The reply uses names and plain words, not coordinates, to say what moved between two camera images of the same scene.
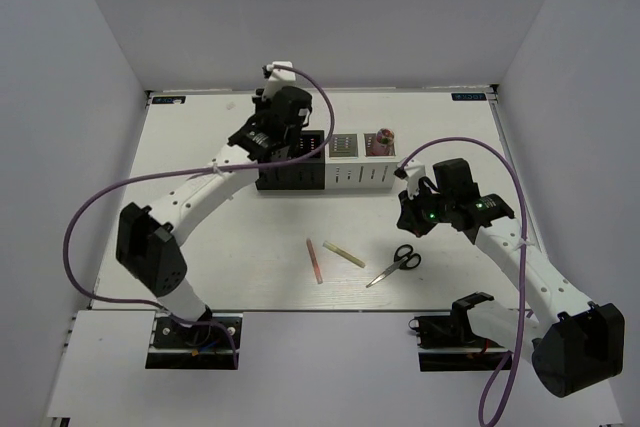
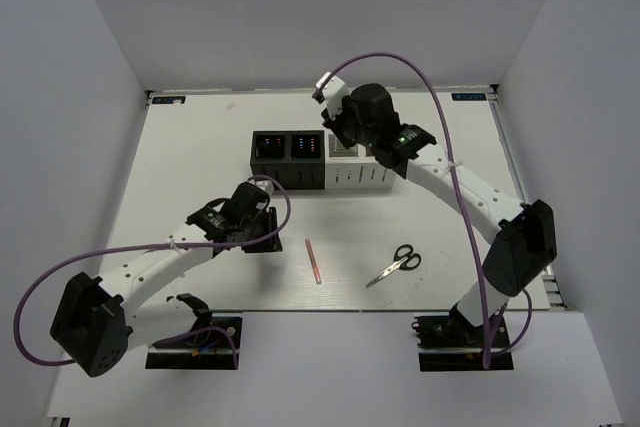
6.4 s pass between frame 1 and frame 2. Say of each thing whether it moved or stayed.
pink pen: stayed
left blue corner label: stayed
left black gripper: moved
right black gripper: moved
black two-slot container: stayed
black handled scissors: stayed
